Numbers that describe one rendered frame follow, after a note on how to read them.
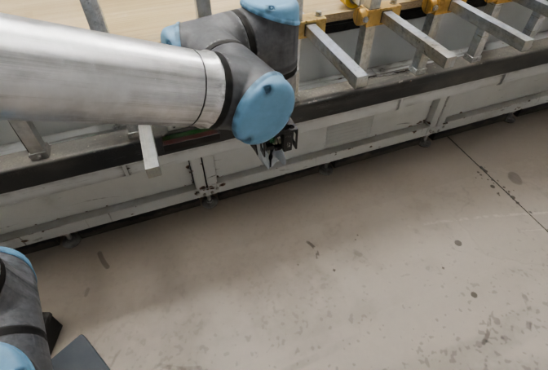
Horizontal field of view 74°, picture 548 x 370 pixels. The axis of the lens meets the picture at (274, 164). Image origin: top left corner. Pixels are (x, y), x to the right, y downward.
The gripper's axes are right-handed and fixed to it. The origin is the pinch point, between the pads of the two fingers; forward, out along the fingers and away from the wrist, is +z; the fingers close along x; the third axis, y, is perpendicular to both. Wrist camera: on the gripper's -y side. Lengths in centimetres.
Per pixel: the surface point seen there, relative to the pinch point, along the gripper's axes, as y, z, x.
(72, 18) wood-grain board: -77, -7, -40
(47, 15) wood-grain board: -82, -7, -48
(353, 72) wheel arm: -7.4, -13.3, 23.6
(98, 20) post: -35, -22, -29
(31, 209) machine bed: -60, 56, -79
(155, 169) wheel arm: -5.4, -0.8, -24.5
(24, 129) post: -35, 2, -55
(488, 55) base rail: -37, 13, 104
